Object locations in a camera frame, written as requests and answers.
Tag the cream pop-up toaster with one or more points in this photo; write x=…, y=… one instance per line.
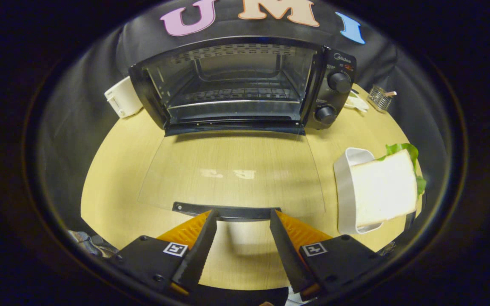
x=121, y=97

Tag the grey patterned cloth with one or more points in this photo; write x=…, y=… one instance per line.
x=85, y=242

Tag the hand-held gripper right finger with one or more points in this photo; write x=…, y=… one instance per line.
x=287, y=250

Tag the white bread lettuce sandwich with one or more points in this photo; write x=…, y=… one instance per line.
x=383, y=187

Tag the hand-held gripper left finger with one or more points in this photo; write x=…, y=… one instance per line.
x=198, y=250

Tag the black toaster oven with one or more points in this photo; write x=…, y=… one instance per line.
x=334, y=102

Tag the white rectangular tray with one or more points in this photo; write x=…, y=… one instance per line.
x=343, y=187

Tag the white divided seasoning plate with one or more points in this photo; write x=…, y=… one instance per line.
x=355, y=104

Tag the clear glass holder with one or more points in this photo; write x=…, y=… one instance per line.
x=379, y=98

